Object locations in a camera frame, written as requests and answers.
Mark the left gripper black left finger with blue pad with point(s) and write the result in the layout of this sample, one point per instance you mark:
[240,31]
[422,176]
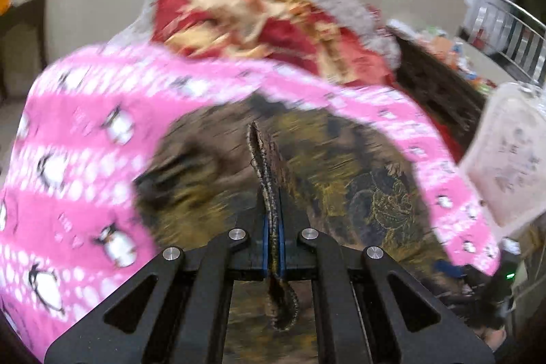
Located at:
[176,308]

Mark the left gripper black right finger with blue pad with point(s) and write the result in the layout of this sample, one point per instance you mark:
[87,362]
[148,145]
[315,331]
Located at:
[368,308]

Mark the brown floral patterned garment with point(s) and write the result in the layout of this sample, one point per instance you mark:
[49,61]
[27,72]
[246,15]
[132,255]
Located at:
[350,180]

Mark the pink penguin bed sheet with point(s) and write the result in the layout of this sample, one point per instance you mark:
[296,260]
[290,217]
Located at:
[70,232]

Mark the dark wooden headboard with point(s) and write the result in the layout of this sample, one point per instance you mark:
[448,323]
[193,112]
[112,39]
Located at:
[453,105]

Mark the red and cream crumpled blanket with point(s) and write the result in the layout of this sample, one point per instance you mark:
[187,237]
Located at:
[295,32]

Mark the dark wooden chair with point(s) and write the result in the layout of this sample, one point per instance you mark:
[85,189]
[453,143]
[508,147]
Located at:
[23,48]

